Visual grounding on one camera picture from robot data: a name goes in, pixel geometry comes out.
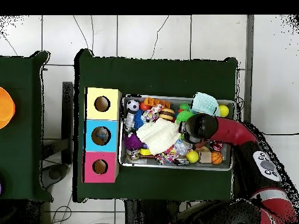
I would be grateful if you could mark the cream yellow cloth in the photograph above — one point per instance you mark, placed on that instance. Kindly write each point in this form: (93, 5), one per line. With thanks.
(156, 136)

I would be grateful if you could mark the mint green cloth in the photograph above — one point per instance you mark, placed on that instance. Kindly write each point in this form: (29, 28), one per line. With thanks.
(204, 103)

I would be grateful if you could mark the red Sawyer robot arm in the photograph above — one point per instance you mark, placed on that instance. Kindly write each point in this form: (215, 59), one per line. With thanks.
(233, 133)

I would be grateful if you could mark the clear shallow bin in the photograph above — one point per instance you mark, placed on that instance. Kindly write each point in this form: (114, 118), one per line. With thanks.
(135, 164)

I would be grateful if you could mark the wooden box with three holes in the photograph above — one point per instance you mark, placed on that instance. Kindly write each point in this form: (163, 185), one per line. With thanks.
(91, 140)

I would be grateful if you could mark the colourful dotted packet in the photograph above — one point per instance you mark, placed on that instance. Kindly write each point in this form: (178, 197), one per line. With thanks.
(152, 113)

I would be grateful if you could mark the toy burger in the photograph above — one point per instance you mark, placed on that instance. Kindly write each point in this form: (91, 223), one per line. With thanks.
(167, 115)

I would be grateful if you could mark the orange plastic toy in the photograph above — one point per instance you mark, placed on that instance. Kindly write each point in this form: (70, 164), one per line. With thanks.
(156, 102)

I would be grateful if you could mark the black and white soccer ball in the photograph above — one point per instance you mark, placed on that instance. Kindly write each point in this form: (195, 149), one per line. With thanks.
(132, 106)

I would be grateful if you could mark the small green spiky ball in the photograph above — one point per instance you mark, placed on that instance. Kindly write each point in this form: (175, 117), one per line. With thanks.
(183, 116)

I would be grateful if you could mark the dark green table cloth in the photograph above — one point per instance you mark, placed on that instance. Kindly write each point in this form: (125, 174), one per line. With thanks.
(23, 70)
(154, 74)

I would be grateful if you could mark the yellow ball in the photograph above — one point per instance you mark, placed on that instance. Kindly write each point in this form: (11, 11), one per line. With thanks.
(192, 157)
(224, 111)

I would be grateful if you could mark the pale wooden block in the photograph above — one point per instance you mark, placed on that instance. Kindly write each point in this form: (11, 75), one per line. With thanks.
(204, 156)

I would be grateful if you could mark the small orange basketball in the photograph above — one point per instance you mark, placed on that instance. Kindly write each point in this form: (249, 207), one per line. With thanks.
(217, 158)

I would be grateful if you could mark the black stand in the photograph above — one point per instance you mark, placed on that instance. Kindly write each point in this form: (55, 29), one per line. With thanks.
(68, 121)

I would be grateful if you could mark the orange plastic bowl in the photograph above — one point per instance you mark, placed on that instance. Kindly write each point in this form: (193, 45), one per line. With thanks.
(5, 107)

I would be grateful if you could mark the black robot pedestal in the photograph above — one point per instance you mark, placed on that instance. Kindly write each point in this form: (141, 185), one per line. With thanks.
(149, 212)

